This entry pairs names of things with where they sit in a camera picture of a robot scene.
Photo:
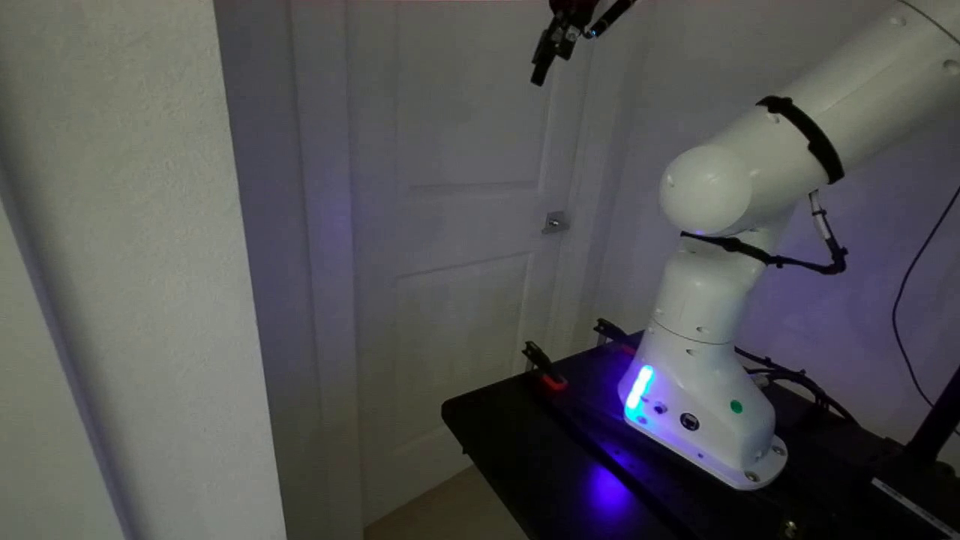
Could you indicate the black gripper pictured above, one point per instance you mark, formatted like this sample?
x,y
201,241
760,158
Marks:
x,y
575,12

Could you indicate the white panel door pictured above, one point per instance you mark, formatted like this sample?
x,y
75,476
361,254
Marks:
x,y
450,348

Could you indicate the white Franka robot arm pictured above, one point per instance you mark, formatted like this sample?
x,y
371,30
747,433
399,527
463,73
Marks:
x,y
722,181

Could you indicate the black clamp with red grip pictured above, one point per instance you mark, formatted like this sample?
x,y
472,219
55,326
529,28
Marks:
x,y
609,330

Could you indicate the black clamp with orange grip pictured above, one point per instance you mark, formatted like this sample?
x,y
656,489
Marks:
x,y
547,380

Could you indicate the black camera stand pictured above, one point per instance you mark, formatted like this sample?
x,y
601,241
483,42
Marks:
x,y
935,424

